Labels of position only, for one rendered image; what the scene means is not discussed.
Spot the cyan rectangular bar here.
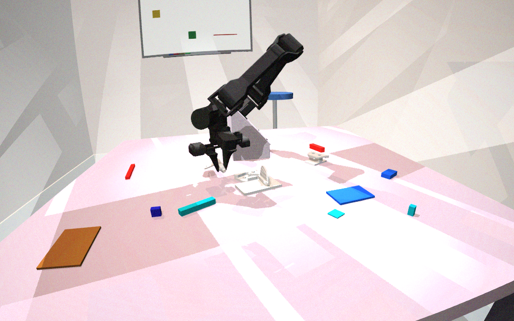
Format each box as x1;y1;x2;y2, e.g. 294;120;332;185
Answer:
178;197;216;216

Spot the red flat bar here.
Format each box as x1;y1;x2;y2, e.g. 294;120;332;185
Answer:
125;164;135;180

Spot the teal rectangular block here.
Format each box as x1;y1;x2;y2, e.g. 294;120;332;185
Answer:
407;204;416;217

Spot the orange flat plate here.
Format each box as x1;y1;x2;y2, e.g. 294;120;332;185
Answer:
36;226;101;270

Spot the blue flat plate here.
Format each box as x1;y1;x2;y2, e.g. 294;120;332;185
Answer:
326;185;375;205

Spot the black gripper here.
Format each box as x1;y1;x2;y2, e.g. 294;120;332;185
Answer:
188;123;250;172

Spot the red rectangular block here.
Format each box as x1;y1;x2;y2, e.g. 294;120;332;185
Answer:
309;144;325;152

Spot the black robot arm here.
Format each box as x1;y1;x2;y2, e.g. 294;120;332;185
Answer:
191;34;304;150

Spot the small cyan flat square plate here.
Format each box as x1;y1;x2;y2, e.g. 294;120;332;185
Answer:
328;209;345;218

